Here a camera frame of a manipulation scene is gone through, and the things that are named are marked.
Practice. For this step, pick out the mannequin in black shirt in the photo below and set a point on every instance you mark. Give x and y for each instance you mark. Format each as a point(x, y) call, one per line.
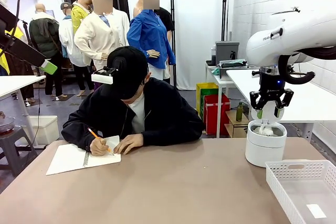
point(166, 19)

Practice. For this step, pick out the teal cloth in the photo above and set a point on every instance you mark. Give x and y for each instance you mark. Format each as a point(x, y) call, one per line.
point(215, 71)

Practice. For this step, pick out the mannequin in yellow jacket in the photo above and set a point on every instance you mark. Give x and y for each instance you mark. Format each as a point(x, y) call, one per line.
point(77, 16)

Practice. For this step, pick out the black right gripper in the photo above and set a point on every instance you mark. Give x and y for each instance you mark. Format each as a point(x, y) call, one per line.
point(271, 86)

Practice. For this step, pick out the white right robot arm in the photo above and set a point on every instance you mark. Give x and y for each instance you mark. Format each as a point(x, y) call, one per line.
point(302, 35)

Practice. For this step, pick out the person's right forearm black sleeve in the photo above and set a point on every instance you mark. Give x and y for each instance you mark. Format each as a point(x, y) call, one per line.
point(76, 134)

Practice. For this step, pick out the white round trash bin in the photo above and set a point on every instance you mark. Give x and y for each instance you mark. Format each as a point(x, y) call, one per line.
point(262, 150)

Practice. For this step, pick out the yellow green bag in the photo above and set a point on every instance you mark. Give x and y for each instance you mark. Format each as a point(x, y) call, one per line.
point(206, 89)

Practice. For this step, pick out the grey box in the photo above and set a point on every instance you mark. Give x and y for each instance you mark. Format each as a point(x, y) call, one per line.
point(225, 49)

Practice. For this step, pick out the flat white paper note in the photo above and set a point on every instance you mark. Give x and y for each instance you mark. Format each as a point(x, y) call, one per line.
point(316, 211)

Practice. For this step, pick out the white perforated plastic basket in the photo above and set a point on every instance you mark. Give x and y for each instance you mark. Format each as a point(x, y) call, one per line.
point(275, 179)

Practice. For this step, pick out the grey plastic stool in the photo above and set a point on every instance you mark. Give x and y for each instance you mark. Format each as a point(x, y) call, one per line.
point(15, 140)

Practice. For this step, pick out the white storage box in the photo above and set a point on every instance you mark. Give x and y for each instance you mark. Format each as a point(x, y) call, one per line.
point(44, 129)

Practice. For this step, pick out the yellow garment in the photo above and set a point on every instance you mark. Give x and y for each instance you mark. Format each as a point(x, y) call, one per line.
point(3, 64)

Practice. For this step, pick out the person's left hand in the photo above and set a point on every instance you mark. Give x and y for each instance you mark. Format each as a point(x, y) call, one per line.
point(130, 142)

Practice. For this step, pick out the black cap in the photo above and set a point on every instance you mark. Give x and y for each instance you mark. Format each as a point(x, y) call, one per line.
point(134, 64)

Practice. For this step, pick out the mannequin in cream cardigan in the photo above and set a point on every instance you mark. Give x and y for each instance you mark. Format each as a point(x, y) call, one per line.
point(102, 32)

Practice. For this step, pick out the glass bowl with red contents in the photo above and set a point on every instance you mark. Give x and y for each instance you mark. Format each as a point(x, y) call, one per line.
point(6, 125)

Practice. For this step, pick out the mannequin in dark green jacket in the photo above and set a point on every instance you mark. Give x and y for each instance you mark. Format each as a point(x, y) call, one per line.
point(42, 37)

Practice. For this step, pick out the white head-mounted camera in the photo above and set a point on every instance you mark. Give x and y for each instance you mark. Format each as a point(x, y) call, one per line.
point(102, 78)

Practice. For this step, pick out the small white side table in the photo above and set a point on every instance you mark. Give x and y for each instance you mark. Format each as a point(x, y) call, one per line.
point(218, 103)

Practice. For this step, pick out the person in black jacket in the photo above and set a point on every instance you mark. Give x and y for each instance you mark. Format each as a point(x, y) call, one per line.
point(168, 108)

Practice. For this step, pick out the person's right hand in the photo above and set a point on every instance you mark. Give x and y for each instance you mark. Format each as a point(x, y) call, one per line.
point(98, 148)

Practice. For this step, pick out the person's left forearm black sleeve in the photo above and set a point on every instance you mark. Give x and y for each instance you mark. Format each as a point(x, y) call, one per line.
point(176, 136)

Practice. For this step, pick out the yellow pencil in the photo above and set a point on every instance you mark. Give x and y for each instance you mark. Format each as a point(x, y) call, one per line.
point(93, 133)

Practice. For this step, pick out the grey metal tray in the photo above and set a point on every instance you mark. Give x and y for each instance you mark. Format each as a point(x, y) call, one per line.
point(225, 73)

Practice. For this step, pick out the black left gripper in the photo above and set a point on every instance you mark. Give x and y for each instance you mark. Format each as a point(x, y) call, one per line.
point(6, 19)

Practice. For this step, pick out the red bag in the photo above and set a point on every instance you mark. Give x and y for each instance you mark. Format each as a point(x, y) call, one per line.
point(216, 113)

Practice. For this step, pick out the mannequin in white shirt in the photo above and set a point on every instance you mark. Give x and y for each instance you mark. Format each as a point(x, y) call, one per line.
point(65, 37)

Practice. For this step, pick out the green bottle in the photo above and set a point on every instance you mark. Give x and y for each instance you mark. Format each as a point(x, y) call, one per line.
point(239, 112)

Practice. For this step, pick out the white spiral notebook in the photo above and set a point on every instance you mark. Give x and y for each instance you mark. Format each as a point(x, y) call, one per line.
point(68, 159)

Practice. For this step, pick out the small black bottle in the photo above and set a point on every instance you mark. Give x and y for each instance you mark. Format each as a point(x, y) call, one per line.
point(232, 55)

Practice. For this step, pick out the white paper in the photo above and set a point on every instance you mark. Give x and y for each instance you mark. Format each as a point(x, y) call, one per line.
point(265, 130)

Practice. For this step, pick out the low wooden shelf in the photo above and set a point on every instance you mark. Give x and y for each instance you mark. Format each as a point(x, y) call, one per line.
point(233, 129)

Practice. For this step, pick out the mannequin in blue shirt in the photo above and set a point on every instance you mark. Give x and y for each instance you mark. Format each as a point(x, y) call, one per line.
point(147, 32)

